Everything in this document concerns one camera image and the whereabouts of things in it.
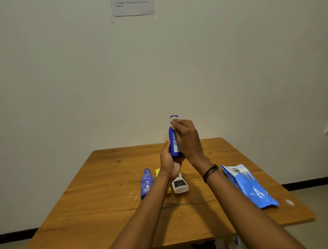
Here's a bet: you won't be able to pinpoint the person's left hand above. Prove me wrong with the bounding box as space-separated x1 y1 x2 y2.
160 139 186 182

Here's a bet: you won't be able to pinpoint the person's right hand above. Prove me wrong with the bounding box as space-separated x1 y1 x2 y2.
170 119 208 170

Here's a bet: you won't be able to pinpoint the person's left forearm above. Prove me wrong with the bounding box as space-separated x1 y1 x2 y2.
110 170 175 249

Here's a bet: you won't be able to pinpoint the person's right forearm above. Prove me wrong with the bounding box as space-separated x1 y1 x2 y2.
191 156 306 249

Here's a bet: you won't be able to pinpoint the yellow bottle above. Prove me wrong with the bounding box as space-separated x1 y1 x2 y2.
155 168 172 194

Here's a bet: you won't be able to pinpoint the white bottle with dark label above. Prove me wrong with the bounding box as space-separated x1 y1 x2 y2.
171 173 189 194

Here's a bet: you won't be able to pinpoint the small blue lotion bottle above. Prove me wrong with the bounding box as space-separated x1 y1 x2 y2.
140 168 154 200

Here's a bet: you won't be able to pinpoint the wooden table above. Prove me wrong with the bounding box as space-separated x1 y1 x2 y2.
26 137 316 249

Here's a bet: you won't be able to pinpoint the blue wet wipes packet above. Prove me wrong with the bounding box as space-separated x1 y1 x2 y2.
221 164 279 209

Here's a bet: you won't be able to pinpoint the white paper notice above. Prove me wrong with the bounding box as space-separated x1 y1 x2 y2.
110 0 155 17

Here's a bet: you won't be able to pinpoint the black wrist bracelet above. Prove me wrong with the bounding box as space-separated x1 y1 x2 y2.
203 164 219 184

